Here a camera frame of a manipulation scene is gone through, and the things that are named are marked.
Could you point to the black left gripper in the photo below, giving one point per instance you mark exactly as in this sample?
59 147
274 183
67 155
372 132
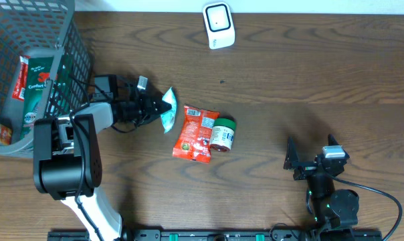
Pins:
150 106

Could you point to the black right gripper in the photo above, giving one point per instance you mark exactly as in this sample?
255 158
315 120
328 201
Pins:
306 168

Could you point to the mint green wipes pack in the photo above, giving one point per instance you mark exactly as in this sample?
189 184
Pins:
168 117

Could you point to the orange snack packet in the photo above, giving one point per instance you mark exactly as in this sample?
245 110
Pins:
193 141

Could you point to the green lid spice jar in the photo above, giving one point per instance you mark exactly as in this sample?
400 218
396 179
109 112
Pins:
222 135

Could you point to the green product pouch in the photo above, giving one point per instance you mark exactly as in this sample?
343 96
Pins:
37 74

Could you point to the red sachet stick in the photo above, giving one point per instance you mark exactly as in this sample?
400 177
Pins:
20 85

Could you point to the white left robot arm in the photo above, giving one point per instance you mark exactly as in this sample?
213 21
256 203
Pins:
66 156

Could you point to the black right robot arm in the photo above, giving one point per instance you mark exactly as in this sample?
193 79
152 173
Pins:
333 209

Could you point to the white barcode scanner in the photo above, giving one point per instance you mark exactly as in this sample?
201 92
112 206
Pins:
219 25

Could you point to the grey plastic mesh basket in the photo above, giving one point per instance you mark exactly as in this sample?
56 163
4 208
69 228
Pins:
39 29

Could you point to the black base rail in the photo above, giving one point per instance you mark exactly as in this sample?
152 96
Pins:
278 234

